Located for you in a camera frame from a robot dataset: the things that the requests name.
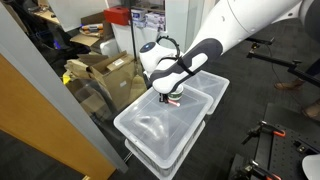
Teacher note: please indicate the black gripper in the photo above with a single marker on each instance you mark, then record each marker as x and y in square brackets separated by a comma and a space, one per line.
[163, 97]

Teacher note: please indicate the white green ceramic cup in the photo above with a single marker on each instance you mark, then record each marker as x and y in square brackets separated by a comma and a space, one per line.
[177, 94]

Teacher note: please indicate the brown shoe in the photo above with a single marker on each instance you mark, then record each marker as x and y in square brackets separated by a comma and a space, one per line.
[294, 85]

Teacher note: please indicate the orange handled clamp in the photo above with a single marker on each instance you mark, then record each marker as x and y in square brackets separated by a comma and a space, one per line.
[252, 168]
[263, 126]

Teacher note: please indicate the open cardboard box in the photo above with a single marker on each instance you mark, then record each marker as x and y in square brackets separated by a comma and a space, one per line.
[114, 74]

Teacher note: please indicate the grey plastic storage bin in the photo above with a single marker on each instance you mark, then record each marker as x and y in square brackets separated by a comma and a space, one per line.
[160, 172]

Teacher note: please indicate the red box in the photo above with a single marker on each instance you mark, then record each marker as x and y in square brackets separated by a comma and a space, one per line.
[117, 15]

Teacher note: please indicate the black optical breadboard table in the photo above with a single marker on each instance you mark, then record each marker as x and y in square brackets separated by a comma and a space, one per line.
[293, 157]

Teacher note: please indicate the wooden door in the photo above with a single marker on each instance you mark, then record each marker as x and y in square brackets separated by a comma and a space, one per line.
[27, 115]

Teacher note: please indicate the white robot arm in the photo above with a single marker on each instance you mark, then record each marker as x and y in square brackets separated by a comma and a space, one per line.
[228, 23]

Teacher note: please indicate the red marker pen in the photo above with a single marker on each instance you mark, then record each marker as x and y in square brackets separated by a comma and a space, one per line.
[174, 103]

